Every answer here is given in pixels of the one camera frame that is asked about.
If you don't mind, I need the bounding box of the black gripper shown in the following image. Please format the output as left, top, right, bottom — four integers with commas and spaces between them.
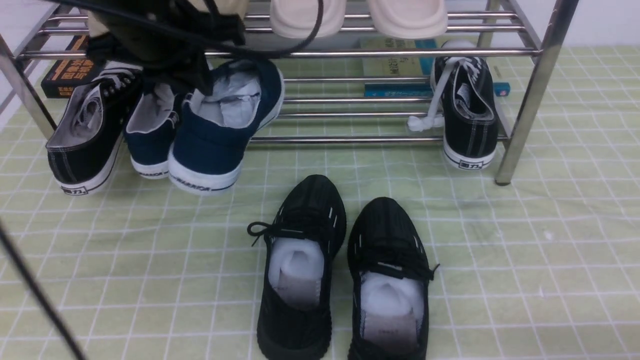
86, 0, 247, 95

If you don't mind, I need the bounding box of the navy slip-on shoe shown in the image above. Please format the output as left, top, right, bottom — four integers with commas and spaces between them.
167, 59, 285, 196
123, 82, 182, 180

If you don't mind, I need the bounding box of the silver metal shoe rack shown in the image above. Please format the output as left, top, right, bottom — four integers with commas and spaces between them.
1, 0, 579, 186

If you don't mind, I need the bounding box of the black orange book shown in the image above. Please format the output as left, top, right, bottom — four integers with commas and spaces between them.
40, 58, 105, 100

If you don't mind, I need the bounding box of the cream slipper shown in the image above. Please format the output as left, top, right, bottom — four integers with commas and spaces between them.
366, 0, 448, 40
270, 0, 347, 39

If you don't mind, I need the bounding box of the black canvas sneaker left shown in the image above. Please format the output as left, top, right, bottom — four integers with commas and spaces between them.
45, 63, 143, 196

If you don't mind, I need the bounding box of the black canvas sneaker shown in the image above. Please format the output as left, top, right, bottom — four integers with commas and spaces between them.
45, 63, 143, 196
407, 55, 500, 171

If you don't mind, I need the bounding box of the pale green book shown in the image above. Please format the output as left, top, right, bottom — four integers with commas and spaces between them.
359, 36, 439, 77

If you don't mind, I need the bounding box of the cream slipper far right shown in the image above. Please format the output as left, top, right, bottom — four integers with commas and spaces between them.
366, 0, 448, 40

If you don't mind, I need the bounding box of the teal blue book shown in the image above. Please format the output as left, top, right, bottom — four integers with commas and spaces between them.
363, 82, 511, 98

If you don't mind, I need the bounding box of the black canvas sneaker right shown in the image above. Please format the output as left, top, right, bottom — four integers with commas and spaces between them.
407, 55, 500, 171

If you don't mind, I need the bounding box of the black knit sneaker left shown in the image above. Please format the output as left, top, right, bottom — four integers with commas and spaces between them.
247, 174, 346, 360

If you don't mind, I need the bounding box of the black knit sneaker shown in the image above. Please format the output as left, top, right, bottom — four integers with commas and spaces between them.
247, 174, 346, 360
347, 197, 435, 360

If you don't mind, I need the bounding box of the black knit sneaker right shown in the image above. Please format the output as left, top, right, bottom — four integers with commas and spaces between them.
347, 197, 435, 360

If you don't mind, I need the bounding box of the green checkered tablecloth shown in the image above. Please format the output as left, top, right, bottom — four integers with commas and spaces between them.
0, 46, 640, 360

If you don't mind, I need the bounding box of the black cable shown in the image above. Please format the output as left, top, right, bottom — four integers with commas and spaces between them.
0, 0, 325, 360

